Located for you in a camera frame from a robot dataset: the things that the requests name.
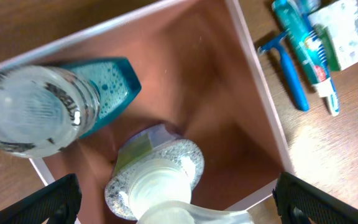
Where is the blue disposable razor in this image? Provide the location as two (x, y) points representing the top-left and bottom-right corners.
(257, 31), (310, 112)

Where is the teal mouthwash bottle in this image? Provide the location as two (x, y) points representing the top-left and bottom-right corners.
(0, 57), (141, 158)

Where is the purple pump soap bottle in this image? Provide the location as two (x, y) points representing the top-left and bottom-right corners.
(104, 123), (253, 224)

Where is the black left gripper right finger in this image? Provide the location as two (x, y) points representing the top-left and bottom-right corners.
(272, 172), (358, 224)

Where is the green toothpaste tube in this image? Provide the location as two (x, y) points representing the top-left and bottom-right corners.
(272, 0), (335, 98)

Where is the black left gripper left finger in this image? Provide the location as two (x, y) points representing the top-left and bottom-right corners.
(0, 174), (82, 224)

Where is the white green soap packet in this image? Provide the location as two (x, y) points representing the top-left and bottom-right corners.
(308, 0), (358, 71)

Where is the blue white toothbrush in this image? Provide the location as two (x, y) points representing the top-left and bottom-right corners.
(295, 0), (339, 116)

